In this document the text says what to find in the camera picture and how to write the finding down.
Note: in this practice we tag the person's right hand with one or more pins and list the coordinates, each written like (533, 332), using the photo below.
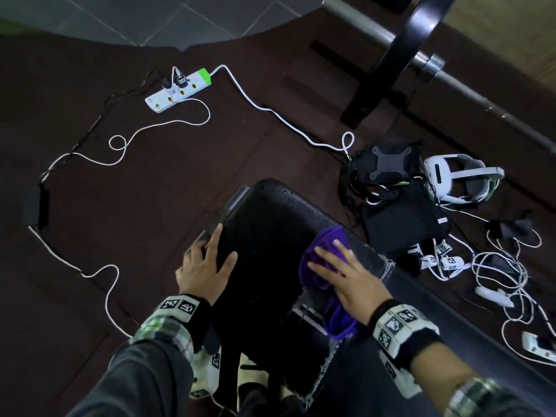
(356, 290)

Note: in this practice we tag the white headset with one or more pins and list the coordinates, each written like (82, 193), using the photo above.
(436, 175)

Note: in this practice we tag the black bench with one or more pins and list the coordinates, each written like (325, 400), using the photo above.
(269, 221)

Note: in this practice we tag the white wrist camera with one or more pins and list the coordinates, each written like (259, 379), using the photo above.
(204, 373)
(401, 379)

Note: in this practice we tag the person's dark trousers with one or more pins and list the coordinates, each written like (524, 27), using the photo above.
(260, 406)

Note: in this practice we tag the black right wristband with markers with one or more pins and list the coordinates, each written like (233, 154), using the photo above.
(404, 330)

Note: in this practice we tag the black cap with grey bracket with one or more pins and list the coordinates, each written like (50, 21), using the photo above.
(386, 162)

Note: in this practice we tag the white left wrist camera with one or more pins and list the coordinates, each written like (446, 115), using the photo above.
(204, 373)

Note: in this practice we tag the person's left hand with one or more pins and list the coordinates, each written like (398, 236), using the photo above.
(202, 277)

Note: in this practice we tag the person's white left sandal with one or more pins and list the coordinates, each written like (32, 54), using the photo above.
(247, 369)

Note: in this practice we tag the black power adapter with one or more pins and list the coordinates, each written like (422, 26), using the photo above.
(34, 208)

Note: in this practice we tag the white power strip green end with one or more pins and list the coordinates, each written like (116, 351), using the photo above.
(173, 97)
(536, 345)

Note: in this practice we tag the person's right forearm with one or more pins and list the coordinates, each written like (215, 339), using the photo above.
(438, 369)

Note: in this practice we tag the steel barbell bar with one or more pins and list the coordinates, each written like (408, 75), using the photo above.
(460, 88)

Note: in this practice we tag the person's left forearm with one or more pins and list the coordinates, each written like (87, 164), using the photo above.
(139, 377)

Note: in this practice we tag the purple cleaning cloth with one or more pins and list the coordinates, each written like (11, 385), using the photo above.
(319, 243)

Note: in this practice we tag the black flat pouch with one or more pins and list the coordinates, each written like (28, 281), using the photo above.
(399, 225)

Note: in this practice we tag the small white tagged camera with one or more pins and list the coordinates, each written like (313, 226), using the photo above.
(429, 261)
(451, 262)
(443, 247)

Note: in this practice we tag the white handheld controller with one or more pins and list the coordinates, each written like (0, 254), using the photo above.
(491, 295)

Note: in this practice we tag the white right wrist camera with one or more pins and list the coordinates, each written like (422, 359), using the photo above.
(401, 379)

